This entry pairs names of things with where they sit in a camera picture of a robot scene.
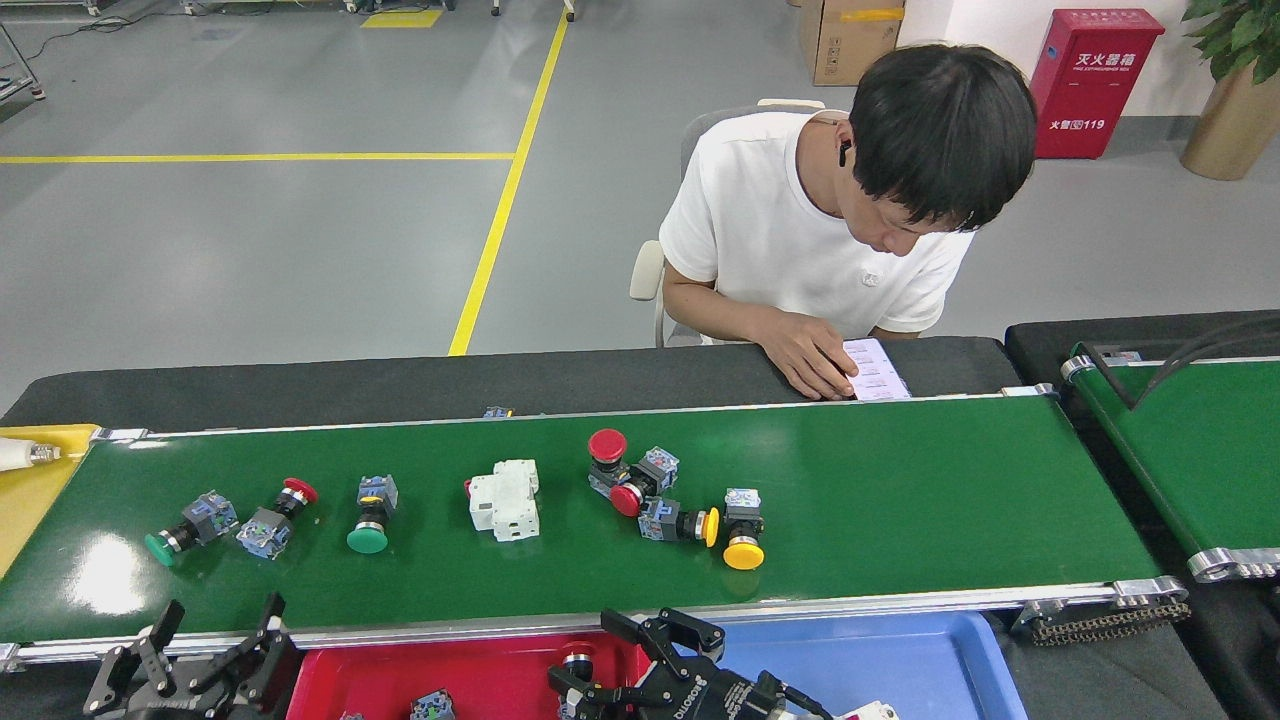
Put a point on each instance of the grey office chair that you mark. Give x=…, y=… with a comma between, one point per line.
x=648, y=270

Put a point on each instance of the short green conveyor belt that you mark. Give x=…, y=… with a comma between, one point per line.
x=1200, y=460

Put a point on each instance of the metal rack cart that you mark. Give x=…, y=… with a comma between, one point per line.
x=25, y=80

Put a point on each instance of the red plastic tray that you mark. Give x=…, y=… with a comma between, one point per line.
x=380, y=680

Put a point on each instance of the smartphone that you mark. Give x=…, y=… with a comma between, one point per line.
x=882, y=370

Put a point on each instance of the potted plant brass planter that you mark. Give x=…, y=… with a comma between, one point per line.
x=1235, y=130

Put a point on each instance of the yellow mushroom push button switch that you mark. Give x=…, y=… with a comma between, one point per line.
x=710, y=527
x=743, y=555

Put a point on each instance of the person's right forearm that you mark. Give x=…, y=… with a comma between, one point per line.
x=720, y=318

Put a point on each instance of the white light bulb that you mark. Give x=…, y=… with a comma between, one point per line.
x=18, y=454

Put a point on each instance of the person's right hand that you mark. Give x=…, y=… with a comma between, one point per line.
x=805, y=350

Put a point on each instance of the person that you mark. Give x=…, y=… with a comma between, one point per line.
x=760, y=230

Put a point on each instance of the yellow plastic bin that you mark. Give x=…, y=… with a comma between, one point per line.
x=30, y=500

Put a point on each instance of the cardboard box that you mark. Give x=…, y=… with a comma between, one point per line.
x=850, y=45

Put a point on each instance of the small blue contact block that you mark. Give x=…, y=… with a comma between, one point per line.
x=497, y=412

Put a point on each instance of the red fire extinguisher box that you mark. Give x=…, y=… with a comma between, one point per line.
x=1095, y=85

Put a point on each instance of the blue plastic tray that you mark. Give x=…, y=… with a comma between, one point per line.
x=900, y=660

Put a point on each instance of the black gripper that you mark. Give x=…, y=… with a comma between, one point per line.
x=720, y=700
x=190, y=712

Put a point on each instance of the long green conveyor belt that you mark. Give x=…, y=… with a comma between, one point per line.
x=900, y=500

